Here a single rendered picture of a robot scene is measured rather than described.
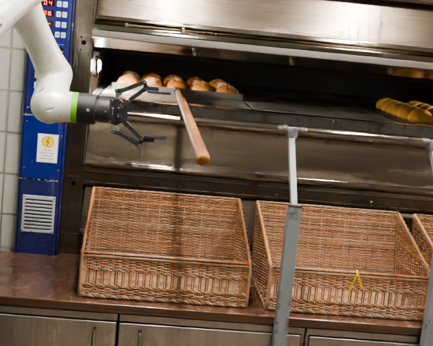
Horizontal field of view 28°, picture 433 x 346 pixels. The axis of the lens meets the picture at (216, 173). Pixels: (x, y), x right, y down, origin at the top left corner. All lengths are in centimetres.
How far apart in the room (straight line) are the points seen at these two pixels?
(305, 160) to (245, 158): 23
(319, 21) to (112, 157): 91
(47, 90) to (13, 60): 64
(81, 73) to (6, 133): 35
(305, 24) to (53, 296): 132
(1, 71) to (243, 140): 92
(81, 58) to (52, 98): 63
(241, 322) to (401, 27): 125
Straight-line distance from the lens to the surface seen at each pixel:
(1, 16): 210
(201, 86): 364
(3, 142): 325
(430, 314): 285
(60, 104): 258
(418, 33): 330
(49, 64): 263
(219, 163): 320
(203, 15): 317
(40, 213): 324
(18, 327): 283
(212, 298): 282
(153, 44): 306
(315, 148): 327
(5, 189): 328
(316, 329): 284
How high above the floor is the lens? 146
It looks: 9 degrees down
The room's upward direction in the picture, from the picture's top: 6 degrees clockwise
